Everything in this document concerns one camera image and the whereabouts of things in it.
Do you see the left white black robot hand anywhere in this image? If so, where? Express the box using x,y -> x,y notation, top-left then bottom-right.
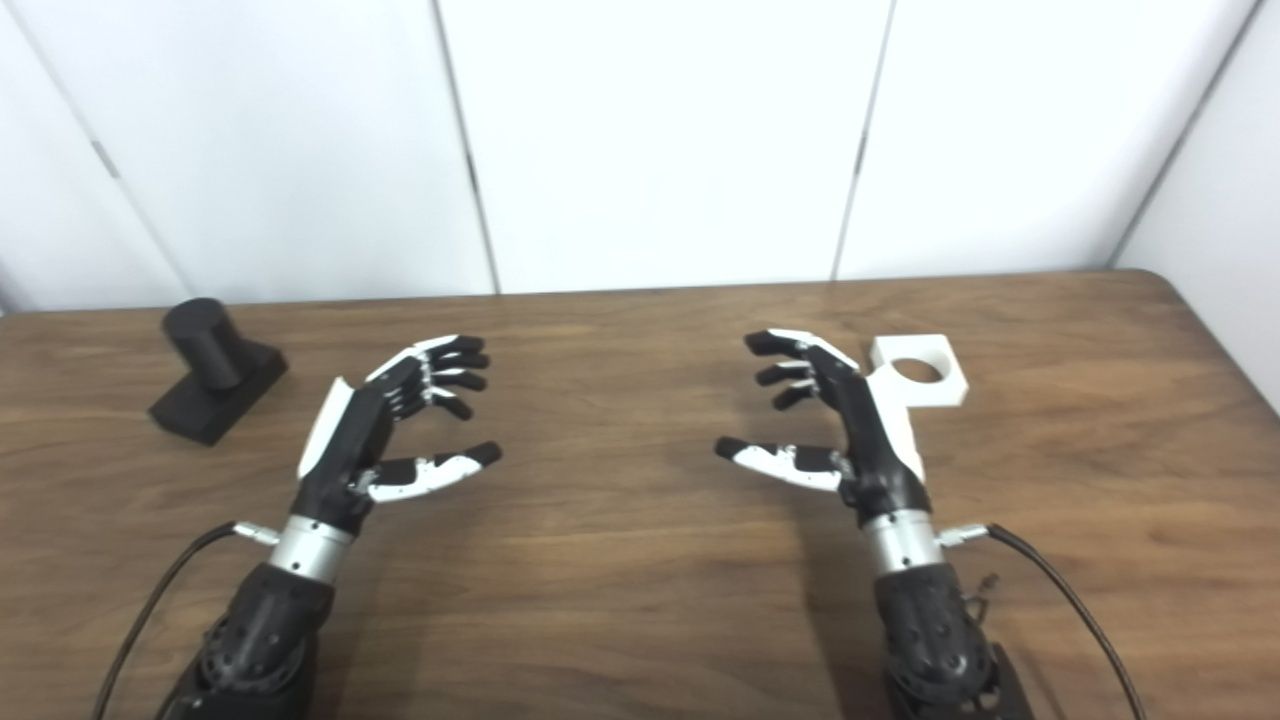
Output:
268,334 -> 503,583

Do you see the black peg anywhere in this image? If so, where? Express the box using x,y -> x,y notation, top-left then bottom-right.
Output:
148,297 -> 290,447

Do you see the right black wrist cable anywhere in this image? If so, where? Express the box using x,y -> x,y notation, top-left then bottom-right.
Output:
936,522 -> 1148,720

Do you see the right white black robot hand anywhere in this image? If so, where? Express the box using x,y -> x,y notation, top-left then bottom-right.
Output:
714,329 -> 946,577

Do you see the white square piece with hole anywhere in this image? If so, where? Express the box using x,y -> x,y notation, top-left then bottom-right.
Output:
866,334 -> 970,411

